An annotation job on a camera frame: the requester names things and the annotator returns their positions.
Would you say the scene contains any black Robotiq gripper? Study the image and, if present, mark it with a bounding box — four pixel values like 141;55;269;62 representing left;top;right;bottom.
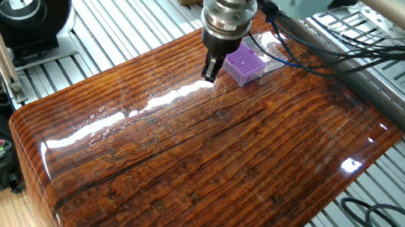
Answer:
195;29;243;86

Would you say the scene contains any purple pipette tip holder box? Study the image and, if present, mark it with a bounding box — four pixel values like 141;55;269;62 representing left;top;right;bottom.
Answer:
220;40;270;90

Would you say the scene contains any clear plastic box lid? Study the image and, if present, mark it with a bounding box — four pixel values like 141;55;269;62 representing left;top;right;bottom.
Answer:
237;27;292;77

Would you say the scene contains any perforated aluminium plate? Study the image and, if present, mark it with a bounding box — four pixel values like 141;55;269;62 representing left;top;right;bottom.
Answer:
344;1;405;45

